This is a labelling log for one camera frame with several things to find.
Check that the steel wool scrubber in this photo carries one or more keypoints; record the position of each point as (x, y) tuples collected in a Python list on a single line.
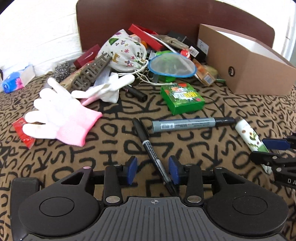
[(61, 72)]

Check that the short black marker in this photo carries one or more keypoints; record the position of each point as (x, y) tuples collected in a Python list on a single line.
[(136, 93)]

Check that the white patterned drawstring pouch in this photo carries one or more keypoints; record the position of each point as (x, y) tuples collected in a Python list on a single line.
[(127, 54)]

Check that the orange brown carton box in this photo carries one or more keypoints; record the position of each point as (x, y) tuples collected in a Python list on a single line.
[(206, 73)]

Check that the red open box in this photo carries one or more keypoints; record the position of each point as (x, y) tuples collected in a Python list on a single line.
[(147, 36)]

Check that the green cardboard box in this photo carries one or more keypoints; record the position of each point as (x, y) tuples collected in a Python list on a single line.
[(182, 98)]

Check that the dark red wooden headboard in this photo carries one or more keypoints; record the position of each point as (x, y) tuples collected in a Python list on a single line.
[(98, 20)]

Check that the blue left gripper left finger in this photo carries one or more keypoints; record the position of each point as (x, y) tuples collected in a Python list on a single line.
[(131, 169)]

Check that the black box with barcode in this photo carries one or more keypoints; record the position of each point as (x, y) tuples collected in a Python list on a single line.
[(194, 50)]

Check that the blue rimmed mesh net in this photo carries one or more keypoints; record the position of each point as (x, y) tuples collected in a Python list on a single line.
[(172, 65)]

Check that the white pink knit glove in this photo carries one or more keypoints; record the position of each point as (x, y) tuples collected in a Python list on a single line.
[(60, 116)]

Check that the blue tissue pack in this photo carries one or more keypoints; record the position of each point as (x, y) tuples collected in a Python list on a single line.
[(19, 79)]

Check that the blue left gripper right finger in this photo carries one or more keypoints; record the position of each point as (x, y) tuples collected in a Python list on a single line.
[(175, 169)]

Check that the thin black marker pen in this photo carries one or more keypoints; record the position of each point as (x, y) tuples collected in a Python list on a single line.
[(144, 139)]

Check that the tan cardboard storage box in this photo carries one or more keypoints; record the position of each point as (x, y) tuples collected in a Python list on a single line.
[(247, 65)]

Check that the red foil sachet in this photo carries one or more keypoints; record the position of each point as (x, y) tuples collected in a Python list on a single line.
[(18, 126)]

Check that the red capped small bottle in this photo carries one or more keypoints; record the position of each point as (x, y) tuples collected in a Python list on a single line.
[(185, 53)]

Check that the dark red flat box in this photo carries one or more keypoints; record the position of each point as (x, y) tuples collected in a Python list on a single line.
[(87, 56)]

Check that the grey thick marker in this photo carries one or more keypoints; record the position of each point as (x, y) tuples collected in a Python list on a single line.
[(190, 124)]

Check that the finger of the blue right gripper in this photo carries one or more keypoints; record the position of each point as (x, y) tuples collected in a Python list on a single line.
[(276, 143)]

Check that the green white floral tube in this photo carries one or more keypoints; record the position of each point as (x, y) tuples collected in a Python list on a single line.
[(250, 137)]

